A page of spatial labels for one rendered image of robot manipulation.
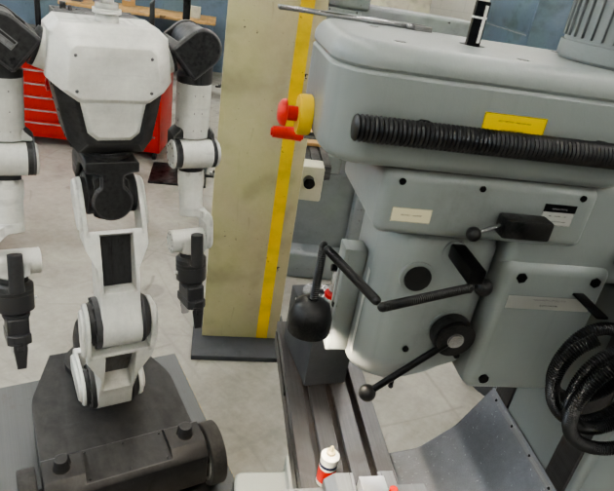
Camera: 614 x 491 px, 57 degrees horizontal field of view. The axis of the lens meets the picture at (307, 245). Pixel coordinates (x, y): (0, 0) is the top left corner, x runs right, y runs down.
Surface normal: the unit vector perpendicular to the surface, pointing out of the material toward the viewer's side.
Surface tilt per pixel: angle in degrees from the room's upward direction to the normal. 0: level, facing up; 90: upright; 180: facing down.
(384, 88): 90
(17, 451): 0
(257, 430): 0
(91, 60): 90
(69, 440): 0
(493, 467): 63
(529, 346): 90
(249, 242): 90
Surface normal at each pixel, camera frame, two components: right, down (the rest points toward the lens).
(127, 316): 0.49, 0.07
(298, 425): 0.15, -0.88
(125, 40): 0.44, -0.29
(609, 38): -0.71, 0.22
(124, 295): 0.49, 0.31
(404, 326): 0.13, 0.47
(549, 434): -0.98, -0.07
